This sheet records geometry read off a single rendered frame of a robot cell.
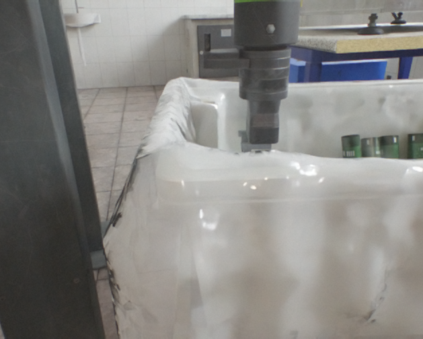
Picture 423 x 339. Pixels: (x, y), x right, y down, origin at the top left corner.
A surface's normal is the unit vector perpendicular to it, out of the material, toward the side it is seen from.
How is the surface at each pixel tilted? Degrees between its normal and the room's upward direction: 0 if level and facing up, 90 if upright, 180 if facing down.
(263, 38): 90
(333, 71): 90
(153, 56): 90
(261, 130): 90
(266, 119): 70
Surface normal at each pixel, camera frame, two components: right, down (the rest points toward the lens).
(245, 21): -0.67, 0.32
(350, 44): 0.19, 0.39
